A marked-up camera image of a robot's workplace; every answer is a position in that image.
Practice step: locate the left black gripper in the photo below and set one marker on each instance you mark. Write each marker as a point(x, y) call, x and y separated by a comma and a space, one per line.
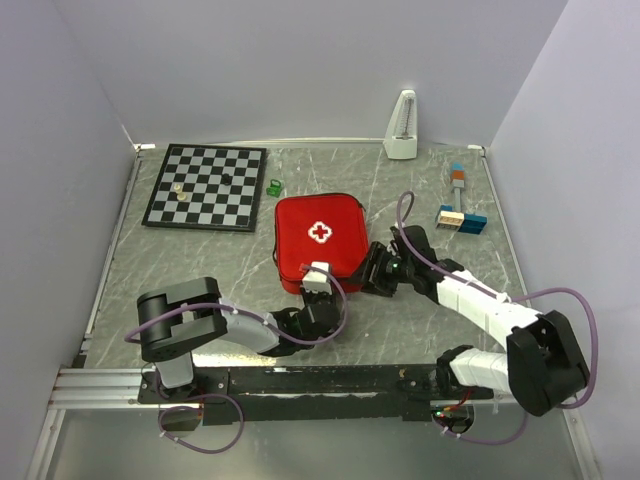
point(309, 295)

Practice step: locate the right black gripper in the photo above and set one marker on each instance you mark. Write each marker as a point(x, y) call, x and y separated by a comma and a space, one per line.
point(378, 254)

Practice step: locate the red black medicine case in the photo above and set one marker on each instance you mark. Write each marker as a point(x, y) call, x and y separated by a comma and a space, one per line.
point(328, 228)

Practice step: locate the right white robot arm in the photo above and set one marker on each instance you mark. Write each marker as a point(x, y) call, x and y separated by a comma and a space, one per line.
point(541, 364)

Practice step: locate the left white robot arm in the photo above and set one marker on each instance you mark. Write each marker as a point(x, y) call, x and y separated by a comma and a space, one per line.
point(176, 320)

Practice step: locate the blue toy block stack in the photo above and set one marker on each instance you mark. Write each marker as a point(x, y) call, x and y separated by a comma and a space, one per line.
point(468, 223)

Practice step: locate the grey orange blue toy stick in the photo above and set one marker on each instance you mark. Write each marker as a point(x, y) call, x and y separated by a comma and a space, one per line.
point(457, 182)

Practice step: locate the black base bar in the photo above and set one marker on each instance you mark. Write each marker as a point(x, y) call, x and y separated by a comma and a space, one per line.
point(405, 391)

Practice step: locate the white metronome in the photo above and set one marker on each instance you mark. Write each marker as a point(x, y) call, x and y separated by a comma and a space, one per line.
point(401, 137)

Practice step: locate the small green toy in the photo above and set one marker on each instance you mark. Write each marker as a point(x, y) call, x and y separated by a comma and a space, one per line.
point(275, 188)

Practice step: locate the black white chessboard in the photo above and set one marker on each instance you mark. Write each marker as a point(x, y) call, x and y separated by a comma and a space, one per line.
point(211, 205)

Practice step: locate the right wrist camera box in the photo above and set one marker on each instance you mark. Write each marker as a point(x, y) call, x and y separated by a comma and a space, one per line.
point(396, 233)

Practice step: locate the aluminium frame rail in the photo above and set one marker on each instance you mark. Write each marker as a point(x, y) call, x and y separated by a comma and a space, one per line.
point(98, 389)

